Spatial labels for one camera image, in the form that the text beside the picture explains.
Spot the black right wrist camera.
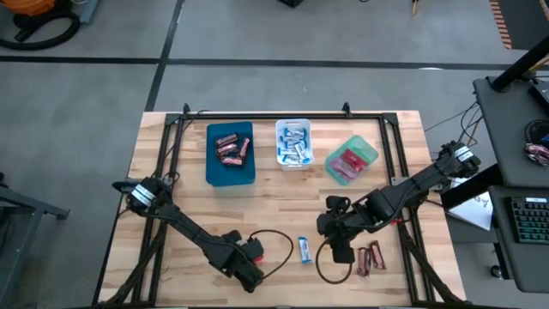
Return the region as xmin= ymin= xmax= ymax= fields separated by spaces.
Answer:
xmin=332 ymin=241 xmax=357 ymax=265

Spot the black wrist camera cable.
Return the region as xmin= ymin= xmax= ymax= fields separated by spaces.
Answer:
xmin=315 ymin=233 xmax=358 ymax=286
xmin=247 ymin=228 xmax=296 ymax=281

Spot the orange vacuum cleaner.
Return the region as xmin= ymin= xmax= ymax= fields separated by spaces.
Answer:
xmin=12 ymin=0 xmax=57 ymax=17

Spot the dark gray keyboard desk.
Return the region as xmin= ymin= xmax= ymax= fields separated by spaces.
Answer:
xmin=487 ymin=185 xmax=549 ymax=294

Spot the white paper sheet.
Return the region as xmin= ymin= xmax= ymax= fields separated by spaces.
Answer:
xmin=445 ymin=178 xmax=494 ymax=232

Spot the light blue board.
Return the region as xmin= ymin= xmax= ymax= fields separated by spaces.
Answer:
xmin=79 ymin=0 xmax=100 ymax=25

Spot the gray metal cart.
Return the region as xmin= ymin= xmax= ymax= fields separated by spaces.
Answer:
xmin=0 ymin=171 xmax=72 ymax=309

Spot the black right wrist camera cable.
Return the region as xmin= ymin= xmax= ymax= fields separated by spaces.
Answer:
xmin=315 ymin=233 xmax=358 ymax=286

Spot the black left wrist camera cable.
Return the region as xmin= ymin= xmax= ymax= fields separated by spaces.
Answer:
xmin=247 ymin=228 xmax=296 ymax=281

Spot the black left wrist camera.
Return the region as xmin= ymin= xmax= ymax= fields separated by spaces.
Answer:
xmin=243 ymin=237 xmax=264 ymax=258

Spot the black vacuum hose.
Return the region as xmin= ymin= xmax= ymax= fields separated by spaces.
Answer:
xmin=0 ymin=10 xmax=81 ymax=52

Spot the black metal rig frame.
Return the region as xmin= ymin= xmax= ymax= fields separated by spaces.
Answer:
xmin=92 ymin=102 xmax=467 ymax=309

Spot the black metal pole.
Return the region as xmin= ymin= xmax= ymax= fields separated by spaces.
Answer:
xmin=490 ymin=36 xmax=549 ymax=94

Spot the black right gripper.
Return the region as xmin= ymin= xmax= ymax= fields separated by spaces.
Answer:
xmin=317 ymin=195 xmax=374 ymax=245

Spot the black round object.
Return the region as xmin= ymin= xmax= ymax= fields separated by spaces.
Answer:
xmin=523 ymin=118 xmax=549 ymax=145

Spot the candy bag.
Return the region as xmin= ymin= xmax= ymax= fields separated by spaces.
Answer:
xmin=524 ymin=142 xmax=549 ymax=167

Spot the teal translucent plastic bin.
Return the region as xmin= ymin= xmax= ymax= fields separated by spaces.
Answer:
xmin=323 ymin=134 xmax=380 ymax=187

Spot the blue plastic bin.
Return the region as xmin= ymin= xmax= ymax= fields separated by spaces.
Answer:
xmin=205 ymin=120 xmax=257 ymax=188

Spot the black backlit keyboard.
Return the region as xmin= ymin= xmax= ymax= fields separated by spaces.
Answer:
xmin=510 ymin=196 xmax=549 ymax=245

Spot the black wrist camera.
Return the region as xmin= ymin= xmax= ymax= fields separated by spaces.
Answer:
xmin=332 ymin=241 xmax=357 ymax=265
xmin=243 ymin=237 xmax=264 ymax=258

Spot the white plastic bin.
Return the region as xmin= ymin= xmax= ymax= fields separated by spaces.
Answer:
xmin=274 ymin=118 xmax=316 ymax=172

